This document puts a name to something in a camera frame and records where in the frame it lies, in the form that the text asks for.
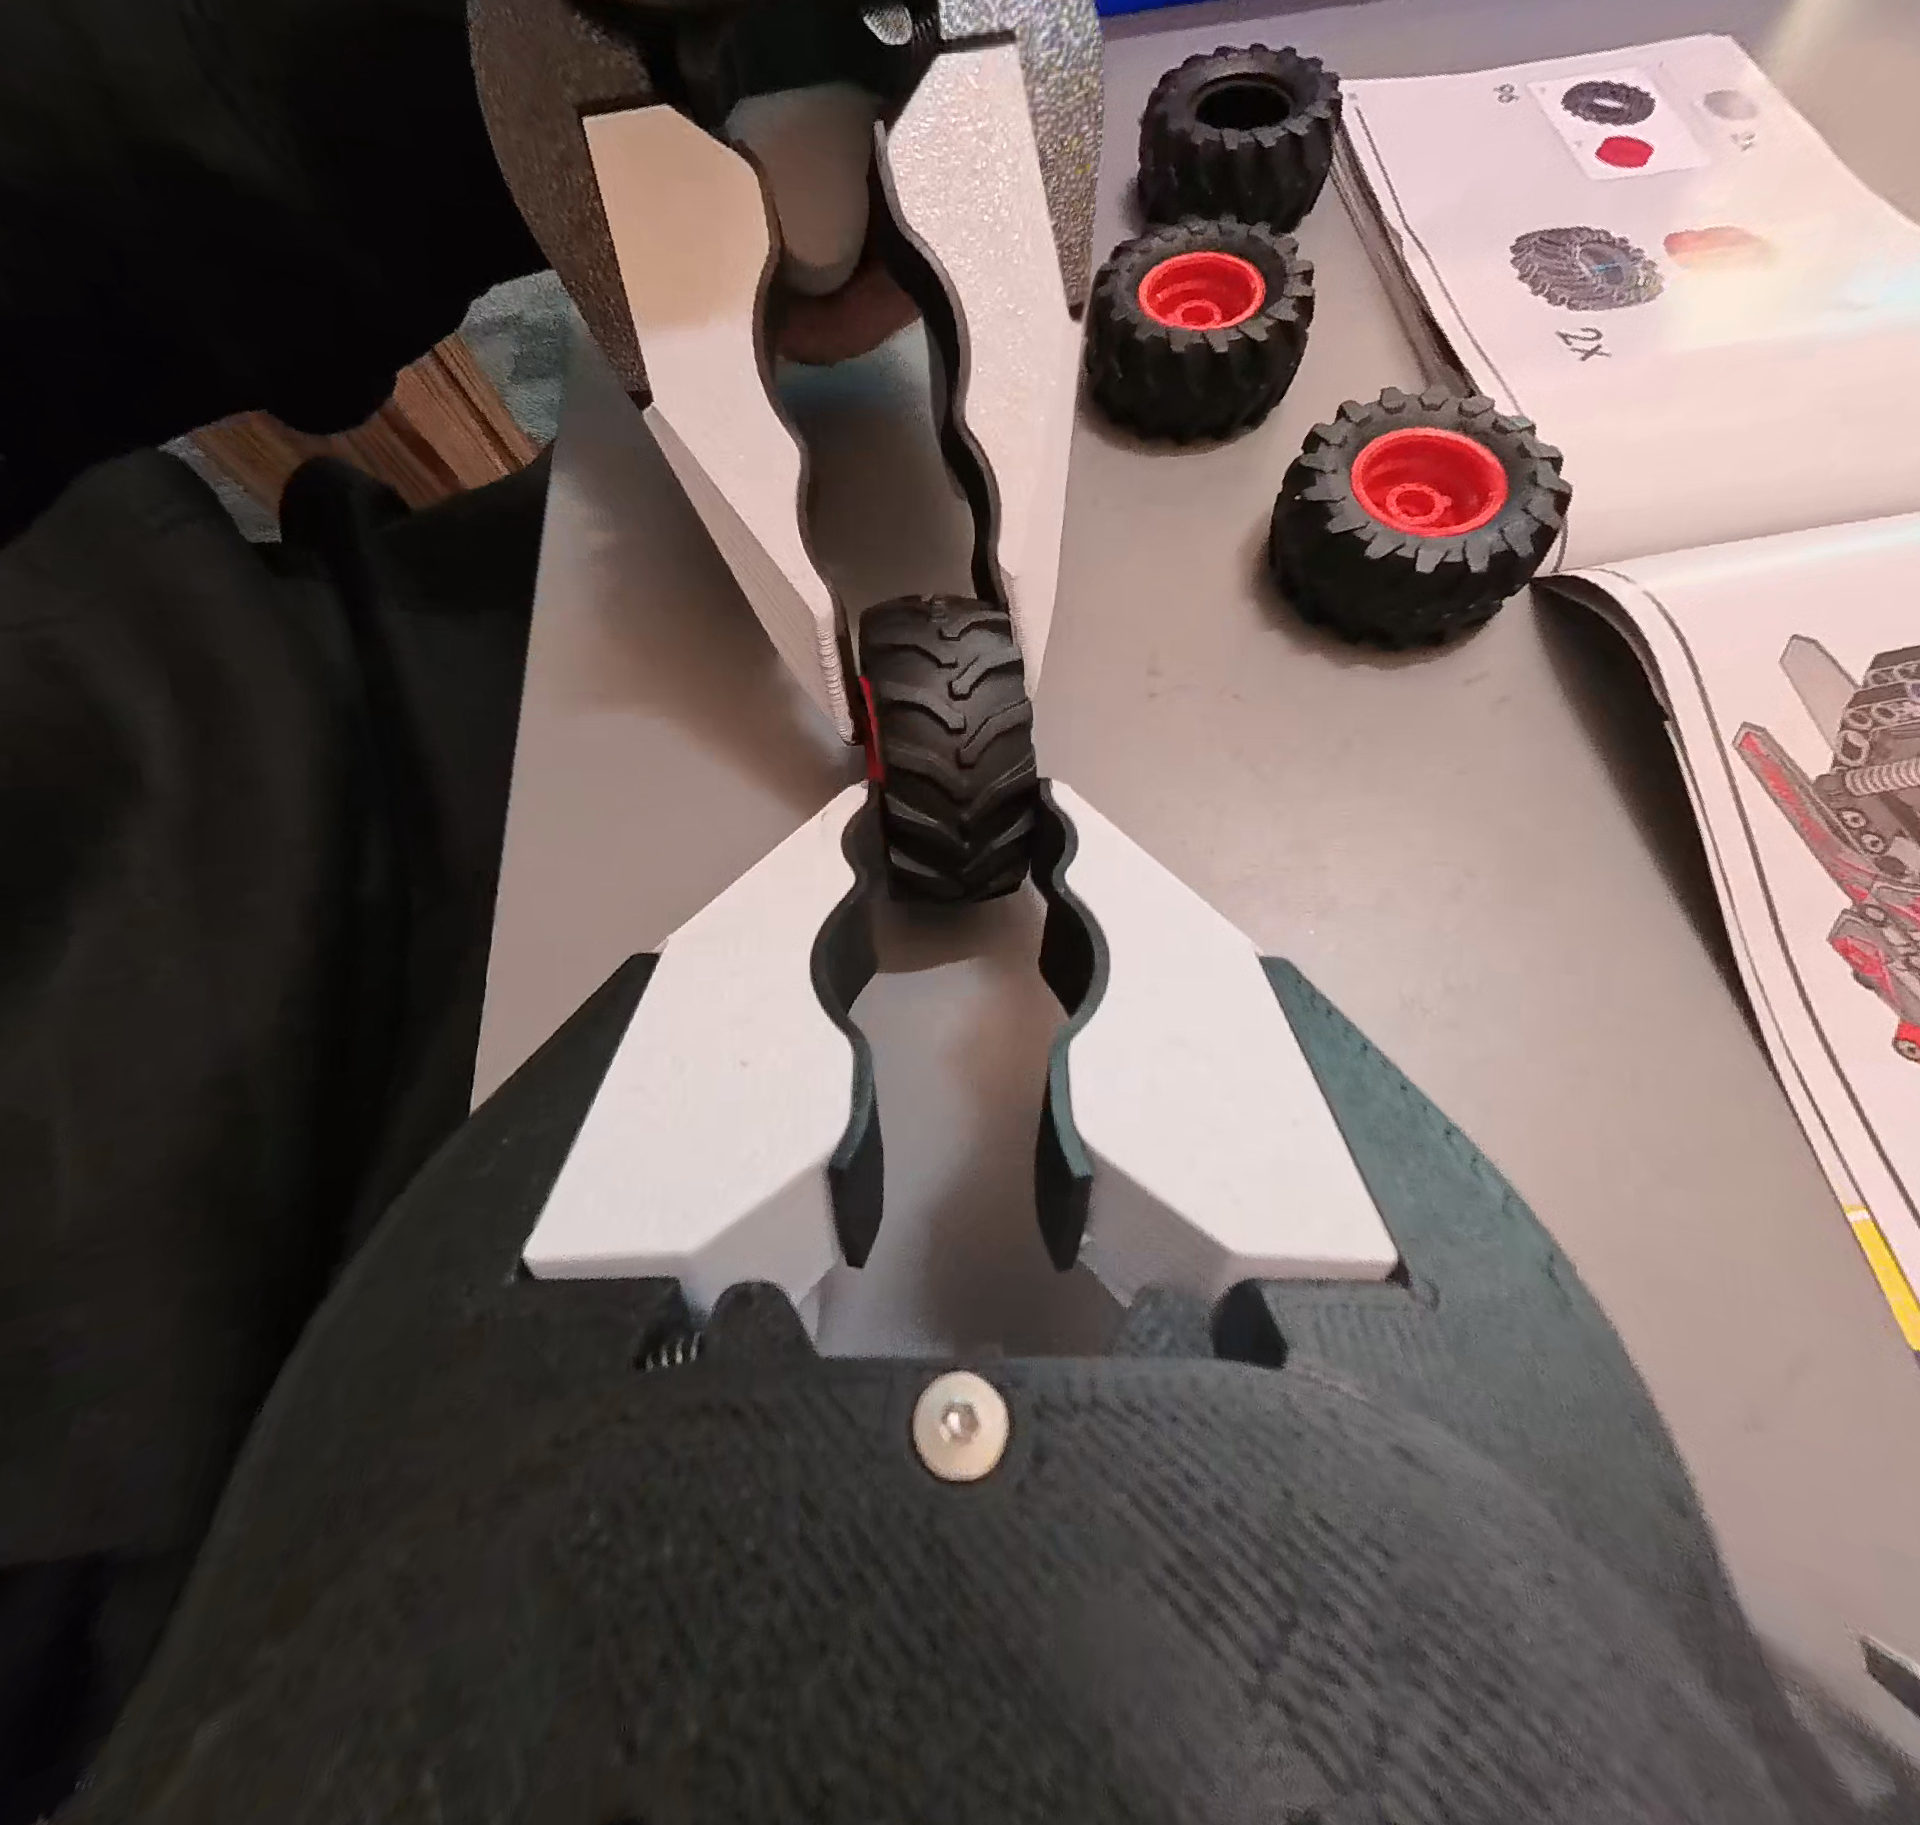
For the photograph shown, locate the white instruction booklet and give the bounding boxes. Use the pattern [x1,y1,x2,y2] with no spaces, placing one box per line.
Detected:
[1332,32,1920,1354]

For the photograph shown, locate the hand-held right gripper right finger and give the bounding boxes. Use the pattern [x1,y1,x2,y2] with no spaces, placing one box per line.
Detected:
[1032,779,1408,1298]

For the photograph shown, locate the black toy wheel red hub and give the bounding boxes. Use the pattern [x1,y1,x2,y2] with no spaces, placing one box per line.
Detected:
[852,591,1044,906]
[1267,386,1576,652]
[1079,217,1319,447]

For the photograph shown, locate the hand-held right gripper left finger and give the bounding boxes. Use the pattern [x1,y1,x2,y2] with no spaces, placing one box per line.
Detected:
[518,787,889,1319]

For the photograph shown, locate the black toy tyre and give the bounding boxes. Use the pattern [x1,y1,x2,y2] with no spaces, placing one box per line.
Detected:
[1133,46,1344,231]

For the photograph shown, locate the white desk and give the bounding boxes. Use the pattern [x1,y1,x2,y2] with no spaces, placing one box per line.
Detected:
[470,0,1920,1723]

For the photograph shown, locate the person's black clothing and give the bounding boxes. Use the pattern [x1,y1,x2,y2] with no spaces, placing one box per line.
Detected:
[0,0,559,1825]

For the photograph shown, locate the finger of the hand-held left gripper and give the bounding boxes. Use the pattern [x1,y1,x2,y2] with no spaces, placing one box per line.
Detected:
[869,42,1084,630]
[577,85,875,741]

